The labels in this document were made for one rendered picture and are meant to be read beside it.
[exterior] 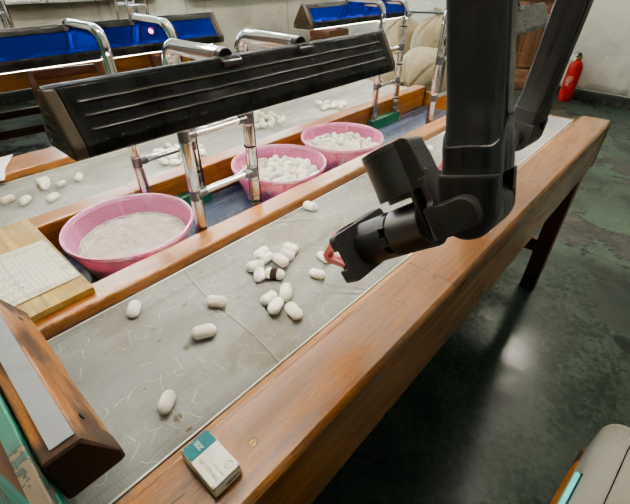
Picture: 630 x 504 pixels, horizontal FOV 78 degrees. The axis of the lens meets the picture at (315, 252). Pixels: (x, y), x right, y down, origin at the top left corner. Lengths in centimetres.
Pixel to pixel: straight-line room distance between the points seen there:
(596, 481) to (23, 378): 112
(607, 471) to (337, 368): 81
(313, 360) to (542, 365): 129
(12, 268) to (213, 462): 55
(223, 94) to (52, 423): 43
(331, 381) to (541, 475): 103
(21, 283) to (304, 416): 54
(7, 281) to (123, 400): 33
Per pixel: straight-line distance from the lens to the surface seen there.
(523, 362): 173
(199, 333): 64
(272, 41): 75
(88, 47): 110
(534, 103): 95
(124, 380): 64
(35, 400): 50
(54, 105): 51
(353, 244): 51
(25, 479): 44
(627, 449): 129
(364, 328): 61
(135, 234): 96
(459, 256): 80
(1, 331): 60
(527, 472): 147
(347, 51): 78
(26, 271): 85
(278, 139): 131
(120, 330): 71
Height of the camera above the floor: 121
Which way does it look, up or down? 36 degrees down
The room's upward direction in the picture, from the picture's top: straight up
